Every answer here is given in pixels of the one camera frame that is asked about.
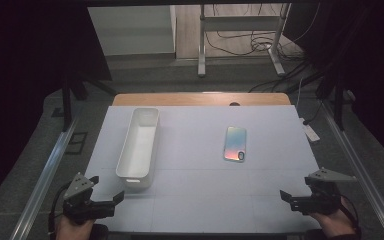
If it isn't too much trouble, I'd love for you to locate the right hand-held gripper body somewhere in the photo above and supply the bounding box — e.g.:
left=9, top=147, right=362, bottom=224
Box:
left=289, top=167, right=358, bottom=216

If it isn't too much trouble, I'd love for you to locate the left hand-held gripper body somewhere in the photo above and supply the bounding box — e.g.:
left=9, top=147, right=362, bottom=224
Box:
left=62, top=172, right=117, bottom=225

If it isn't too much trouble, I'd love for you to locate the iridescent phone case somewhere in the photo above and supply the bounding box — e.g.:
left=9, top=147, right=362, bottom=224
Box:
left=222, top=125, right=248, bottom=163

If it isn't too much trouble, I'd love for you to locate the person's right hand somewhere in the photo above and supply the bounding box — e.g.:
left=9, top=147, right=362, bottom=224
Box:
left=308, top=196, right=358, bottom=238

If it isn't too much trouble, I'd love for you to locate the person's left hand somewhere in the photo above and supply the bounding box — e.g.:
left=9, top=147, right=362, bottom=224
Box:
left=54, top=214, right=97, bottom=240

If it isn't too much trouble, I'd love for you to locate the white power strip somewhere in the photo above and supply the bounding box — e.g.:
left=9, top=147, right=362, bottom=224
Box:
left=299, top=117, right=321, bottom=143

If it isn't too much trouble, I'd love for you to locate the white plastic storage box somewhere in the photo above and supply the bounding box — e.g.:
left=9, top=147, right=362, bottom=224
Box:
left=115, top=107, right=161, bottom=192

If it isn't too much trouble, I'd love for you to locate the black metal stand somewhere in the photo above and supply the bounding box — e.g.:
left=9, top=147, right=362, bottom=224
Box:
left=59, top=73, right=118, bottom=133
left=314, top=76, right=348, bottom=131

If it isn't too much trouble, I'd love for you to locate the wooden table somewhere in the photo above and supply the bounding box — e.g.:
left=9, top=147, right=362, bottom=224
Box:
left=112, top=92, right=293, bottom=107

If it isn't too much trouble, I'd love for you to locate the dark curtain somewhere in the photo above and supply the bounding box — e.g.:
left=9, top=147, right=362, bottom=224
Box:
left=0, top=0, right=113, bottom=205
left=299, top=0, right=384, bottom=169

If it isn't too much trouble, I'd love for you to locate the white cabinet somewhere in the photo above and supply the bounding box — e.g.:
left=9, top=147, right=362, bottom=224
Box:
left=87, top=4, right=178, bottom=57

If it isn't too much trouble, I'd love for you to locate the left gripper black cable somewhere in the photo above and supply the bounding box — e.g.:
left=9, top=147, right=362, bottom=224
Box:
left=47, top=184, right=68, bottom=235

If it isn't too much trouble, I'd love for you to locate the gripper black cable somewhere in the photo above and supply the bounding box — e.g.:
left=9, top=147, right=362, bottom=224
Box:
left=47, top=184, right=68, bottom=235
left=339, top=195, right=362, bottom=232

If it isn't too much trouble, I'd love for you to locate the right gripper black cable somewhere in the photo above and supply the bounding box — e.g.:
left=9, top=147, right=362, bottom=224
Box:
left=339, top=195, right=362, bottom=232

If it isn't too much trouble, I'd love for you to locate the aluminium rail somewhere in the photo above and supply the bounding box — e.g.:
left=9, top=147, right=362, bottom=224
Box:
left=319, top=99, right=384, bottom=240
left=9, top=116, right=81, bottom=240

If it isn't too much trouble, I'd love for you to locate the black floor cable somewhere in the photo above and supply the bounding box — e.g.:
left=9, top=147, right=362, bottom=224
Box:
left=248, top=61, right=314, bottom=94

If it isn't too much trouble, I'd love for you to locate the tangle of black floor cables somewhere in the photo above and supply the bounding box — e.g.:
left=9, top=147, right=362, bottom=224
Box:
left=204, top=29, right=304, bottom=58

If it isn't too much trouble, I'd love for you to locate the grey metal stand frame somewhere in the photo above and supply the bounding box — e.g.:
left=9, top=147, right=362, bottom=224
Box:
left=197, top=3, right=293, bottom=78

